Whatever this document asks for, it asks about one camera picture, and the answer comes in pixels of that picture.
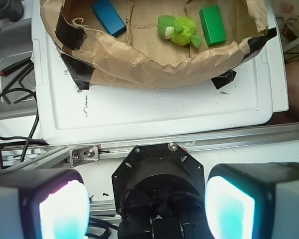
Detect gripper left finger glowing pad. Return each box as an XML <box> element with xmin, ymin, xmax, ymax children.
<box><xmin>0</xmin><ymin>169</ymin><xmax>90</xmax><ymax>239</ymax></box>

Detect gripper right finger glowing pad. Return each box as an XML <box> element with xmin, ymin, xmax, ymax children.
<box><xmin>205</xmin><ymin>162</ymin><xmax>299</xmax><ymax>239</ymax></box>

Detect green plush animal toy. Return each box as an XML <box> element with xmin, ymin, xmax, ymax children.
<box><xmin>157</xmin><ymin>15</ymin><xmax>202</xmax><ymax>49</ymax></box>

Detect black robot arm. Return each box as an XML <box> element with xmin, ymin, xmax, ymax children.
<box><xmin>0</xmin><ymin>161</ymin><xmax>299</xmax><ymax>239</ymax></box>

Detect black hex key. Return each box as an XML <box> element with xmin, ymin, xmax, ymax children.
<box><xmin>2</xmin><ymin>63</ymin><xmax>35</xmax><ymax>105</ymax></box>

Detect brown paper bag tray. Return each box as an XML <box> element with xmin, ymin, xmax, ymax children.
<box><xmin>39</xmin><ymin>0</ymin><xmax>277</xmax><ymax>90</ymax></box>

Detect green wooden block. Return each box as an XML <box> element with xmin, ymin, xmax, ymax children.
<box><xmin>199</xmin><ymin>5</ymin><xmax>227</xmax><ymax>46</ymax></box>

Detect blue wooden block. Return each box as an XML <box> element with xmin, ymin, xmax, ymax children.
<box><xmin>92</xmin><ymin>0</ymin><xmax>127</xmax><ymax>37</ymax></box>

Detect aluminium frame rail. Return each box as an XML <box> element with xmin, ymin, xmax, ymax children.
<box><xmin>3</xmin><ymin>122</ymin><xmax>299</xmax><ymax>170</ymax></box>

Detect black cable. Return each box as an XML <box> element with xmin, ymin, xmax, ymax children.
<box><xmin>0</xmin><ymin>89</ymin><xmax>40</xmax><ymax>170</ymax></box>

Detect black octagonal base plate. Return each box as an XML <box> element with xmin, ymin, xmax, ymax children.
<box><xmin>112</xmin><ymin>142</ymin><xmax>205</xmax><ymax>221</ymax></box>

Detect red handled screwdriver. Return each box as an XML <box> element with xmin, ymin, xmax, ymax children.
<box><xmin>0</xmin><ymin>57</ymin><xmax>31</xmax><ymax>77</ymax></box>

